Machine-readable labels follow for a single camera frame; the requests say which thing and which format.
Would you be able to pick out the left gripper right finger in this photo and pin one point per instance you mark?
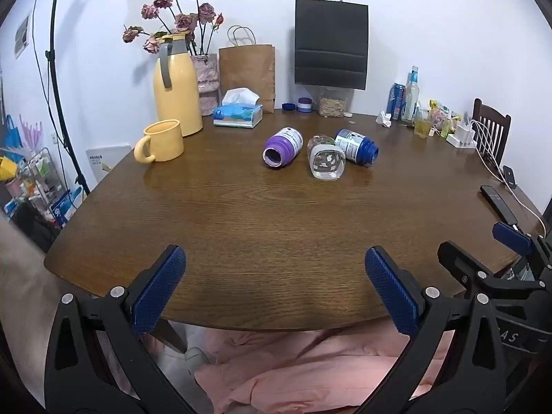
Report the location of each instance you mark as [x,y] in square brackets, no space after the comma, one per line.
[453,361]

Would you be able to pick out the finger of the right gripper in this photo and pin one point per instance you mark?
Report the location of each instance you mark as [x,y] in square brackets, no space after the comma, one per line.
[477,279]
[511,238]

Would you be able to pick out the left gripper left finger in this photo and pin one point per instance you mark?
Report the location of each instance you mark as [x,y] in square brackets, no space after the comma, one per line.
[96,361]

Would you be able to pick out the purple supplement bottle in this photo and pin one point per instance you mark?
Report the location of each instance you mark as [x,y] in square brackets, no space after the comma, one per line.
[282,148]

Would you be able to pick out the black smartphone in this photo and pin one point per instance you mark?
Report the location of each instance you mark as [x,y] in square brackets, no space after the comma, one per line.
[497,203]

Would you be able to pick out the small black adapter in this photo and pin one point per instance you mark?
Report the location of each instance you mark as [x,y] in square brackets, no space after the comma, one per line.
[509,177]

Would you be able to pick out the green slipper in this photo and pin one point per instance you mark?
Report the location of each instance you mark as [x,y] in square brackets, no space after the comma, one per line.
[195,358]

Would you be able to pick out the white charger hub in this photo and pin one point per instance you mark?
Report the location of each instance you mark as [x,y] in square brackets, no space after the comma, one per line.
[463,137]

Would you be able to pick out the dark wooden chair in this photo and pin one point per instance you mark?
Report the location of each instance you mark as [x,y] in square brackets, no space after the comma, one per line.
[491,131]

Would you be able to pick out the colourful snack bags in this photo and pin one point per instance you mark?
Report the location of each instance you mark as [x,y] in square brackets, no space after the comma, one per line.
[444,120]

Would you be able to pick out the pink quilted jacket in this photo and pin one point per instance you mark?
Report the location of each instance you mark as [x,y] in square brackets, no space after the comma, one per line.
[299,372]

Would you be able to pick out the glass of yellow liquid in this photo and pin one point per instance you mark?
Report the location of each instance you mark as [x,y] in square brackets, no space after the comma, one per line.
[422,123]

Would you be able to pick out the blue supplement bottle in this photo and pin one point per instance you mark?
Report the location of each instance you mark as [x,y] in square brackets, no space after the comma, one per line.
[357,148]

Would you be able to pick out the crumpled white tissue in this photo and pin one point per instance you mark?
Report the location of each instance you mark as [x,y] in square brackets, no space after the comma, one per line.
[384,119]

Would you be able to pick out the clear glass bottle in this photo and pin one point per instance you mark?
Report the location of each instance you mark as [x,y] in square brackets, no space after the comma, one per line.
[410,97]

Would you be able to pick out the blue drink can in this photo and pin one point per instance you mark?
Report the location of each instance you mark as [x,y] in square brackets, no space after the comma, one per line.
[395,100]

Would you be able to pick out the clear glass jar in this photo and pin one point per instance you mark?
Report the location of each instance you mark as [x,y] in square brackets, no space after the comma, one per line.
[326,159]

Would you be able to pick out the white box on floor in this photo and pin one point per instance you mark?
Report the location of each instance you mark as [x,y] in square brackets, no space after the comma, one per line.
[103,160]

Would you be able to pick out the clear oat container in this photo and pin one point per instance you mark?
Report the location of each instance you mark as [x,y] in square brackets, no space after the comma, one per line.
[332,102]

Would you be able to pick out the yellow ceramic mug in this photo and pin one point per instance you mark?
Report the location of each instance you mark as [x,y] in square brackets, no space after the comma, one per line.
[161,142]

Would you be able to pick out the small purple white jar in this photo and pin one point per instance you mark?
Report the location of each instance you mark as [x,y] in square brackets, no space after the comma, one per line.
[305,105]

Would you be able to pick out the black paper bag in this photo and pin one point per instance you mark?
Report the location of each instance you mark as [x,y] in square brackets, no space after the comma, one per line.
[331,44]

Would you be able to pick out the yellow thermos jug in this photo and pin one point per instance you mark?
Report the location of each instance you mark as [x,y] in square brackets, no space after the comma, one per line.
[175,86]

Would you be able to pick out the blue tissue box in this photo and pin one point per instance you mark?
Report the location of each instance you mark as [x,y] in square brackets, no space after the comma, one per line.
[241,108]

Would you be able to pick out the brown paper bag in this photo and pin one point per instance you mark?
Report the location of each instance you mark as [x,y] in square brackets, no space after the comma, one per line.
[245,63]

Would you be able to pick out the pink vase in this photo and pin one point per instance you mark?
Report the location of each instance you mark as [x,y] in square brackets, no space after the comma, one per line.
[208,82]

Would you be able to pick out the dried pink roses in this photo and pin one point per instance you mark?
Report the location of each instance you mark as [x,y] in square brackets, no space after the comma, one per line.
[197,28]

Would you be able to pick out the wire storage rack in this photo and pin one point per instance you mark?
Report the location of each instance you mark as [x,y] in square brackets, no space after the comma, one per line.
[38,183]

